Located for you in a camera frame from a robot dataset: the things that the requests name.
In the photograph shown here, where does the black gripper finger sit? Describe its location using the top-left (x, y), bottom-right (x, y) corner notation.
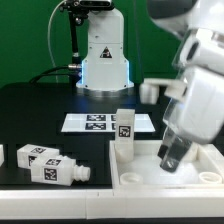
top-left (157, 128), bottom-right (175, 159)
top-left (160, 136), bottom-right (192, 173)

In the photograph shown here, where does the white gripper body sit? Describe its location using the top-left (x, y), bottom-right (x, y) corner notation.
top-left (163, 66), bottom-right (224, 145)

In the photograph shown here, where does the white square table top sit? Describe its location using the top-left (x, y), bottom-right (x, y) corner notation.
top-left (109, 140), bottom-right (224, 190)

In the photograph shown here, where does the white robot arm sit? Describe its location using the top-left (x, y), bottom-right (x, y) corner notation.
top-left (147, 0), bottom-right (224, 172)

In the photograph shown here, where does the white front fence bar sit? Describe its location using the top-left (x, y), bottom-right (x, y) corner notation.
top-left (0, 189), bottom-right (224, 220)

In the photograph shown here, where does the white fence bar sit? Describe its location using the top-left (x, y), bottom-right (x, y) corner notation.
top-left (0, 189), bottom-right (224, 220)
top-left (0, 145), bottom-right (4, 167)

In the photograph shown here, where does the white marker tag sheet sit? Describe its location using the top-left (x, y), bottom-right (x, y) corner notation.
top-left (61, 114), bottom-right (155, 133)

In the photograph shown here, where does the white left fence bar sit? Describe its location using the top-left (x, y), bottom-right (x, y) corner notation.
top-left (0, 145), bottom-right (4, 167)

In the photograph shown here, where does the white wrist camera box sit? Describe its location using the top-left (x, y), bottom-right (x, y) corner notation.
top-left (139, 78), bottom-right (188, 105)

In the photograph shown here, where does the white thin cable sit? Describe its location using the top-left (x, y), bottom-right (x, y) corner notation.
top-left (47, 0), bottom-right (68, 84)

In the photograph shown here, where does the black cable bundle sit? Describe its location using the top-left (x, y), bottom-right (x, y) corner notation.
top-left (29, 63), bottom-right (83, 84)

